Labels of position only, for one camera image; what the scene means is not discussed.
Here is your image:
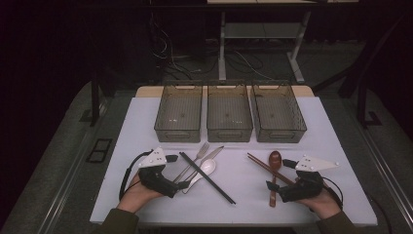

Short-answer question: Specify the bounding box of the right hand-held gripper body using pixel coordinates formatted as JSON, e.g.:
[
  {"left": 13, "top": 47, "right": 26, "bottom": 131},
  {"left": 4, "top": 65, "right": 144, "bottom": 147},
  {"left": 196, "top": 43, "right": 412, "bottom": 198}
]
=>
[{"left": 278, "top": 154, "right": 341, "bottom": 204}]

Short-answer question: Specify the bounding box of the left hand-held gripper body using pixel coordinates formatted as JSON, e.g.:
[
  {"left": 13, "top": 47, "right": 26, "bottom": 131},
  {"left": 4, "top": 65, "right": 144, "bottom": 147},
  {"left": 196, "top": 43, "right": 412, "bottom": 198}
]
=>
[{"left": 138, "top": 146, "right": 180, "bottom": 199}]

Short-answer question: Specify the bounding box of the brown wooden spoon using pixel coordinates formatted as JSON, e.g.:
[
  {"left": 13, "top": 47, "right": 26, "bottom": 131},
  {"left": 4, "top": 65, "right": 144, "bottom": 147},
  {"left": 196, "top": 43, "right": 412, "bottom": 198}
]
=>
[{"left": 268, "top": 150, "right": 283, "bottom": 209}]

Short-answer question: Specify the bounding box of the brown wooden chopstick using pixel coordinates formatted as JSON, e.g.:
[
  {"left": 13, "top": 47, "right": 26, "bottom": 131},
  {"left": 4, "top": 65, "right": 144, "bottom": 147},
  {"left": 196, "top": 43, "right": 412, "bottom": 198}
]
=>
[
  {"left": 246, "top": 152, "right": 295, "bottom": 185},
  {"left": 247, "top": 155, "right": 293, "bottom": 186}
]

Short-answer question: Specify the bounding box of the white ceramic spoon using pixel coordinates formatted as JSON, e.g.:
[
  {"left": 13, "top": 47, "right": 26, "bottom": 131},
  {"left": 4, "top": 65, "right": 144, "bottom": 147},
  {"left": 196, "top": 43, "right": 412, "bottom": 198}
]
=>
[{"left": 186, "top": 158, "right": 217, "bottom": 191}]

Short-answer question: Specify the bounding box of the smoky clear plastic bin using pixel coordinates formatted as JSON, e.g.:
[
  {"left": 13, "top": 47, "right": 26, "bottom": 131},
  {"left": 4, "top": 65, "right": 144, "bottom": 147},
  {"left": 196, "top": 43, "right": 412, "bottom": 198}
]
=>
[
  {"left": 250, "top": 80, "right": 308, "bottom": 144},
  {"left": 206, "top": 80, "right": 254, "bottom": 143},
  {"left": 154, "top": 81, "right": 204, "bottom": 143}
]

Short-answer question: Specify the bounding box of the person's right hand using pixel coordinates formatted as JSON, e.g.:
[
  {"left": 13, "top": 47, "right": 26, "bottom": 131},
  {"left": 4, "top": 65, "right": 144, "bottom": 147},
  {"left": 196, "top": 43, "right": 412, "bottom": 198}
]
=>
[{"left": 296, "top": 186, "right": 342, "bottom": 219}]

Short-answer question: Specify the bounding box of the person's left hand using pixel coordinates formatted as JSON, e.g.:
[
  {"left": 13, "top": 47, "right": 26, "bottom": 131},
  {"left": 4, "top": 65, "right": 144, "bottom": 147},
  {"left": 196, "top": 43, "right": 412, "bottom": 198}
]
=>
[{"left": 117, "top": 174, "right": 164, "bottom": 214}]

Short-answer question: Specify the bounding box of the metal fork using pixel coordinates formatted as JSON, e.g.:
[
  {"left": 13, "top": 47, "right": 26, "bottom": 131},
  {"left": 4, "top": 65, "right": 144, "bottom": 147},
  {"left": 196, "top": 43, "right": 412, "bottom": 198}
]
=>
[{"left": 172, "top": 141, "right": 210, "bottom": 184}]

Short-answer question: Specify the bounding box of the metal knife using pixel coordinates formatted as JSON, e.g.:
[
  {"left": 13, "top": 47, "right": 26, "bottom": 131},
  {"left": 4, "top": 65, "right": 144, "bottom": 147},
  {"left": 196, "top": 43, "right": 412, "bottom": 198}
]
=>
[{"left": 180, "top": 145, "right": 225, "bottom": 195}]

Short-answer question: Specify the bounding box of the right hand-held gripper cable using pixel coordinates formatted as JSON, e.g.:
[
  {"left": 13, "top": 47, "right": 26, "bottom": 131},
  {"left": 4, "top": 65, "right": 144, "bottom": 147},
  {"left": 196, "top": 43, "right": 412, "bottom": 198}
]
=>
[{"left": 320, "top": 176, "right": 345, "bottom": 209}]

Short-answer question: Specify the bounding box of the white floor cable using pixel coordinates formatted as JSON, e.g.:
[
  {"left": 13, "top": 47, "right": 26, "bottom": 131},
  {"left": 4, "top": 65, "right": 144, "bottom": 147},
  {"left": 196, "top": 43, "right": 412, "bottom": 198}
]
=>
[{"left": 233, "top": 50, "right": 274, "bottom": 81}]

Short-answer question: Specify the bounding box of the bundle of dark cables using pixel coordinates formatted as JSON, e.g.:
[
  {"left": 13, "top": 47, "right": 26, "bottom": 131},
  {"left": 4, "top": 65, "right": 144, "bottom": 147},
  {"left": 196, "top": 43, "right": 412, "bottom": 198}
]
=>
[{"left": 149, "top": 13, "right": 222, "bottom": 79}]

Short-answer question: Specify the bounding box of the grey metal desk frame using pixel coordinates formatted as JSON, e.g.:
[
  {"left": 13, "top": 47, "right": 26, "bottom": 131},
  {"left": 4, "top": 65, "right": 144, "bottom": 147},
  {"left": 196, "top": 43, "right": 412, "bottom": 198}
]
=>
[{"left": 206, "top": 0, "right": 359, "bottom": 84}]

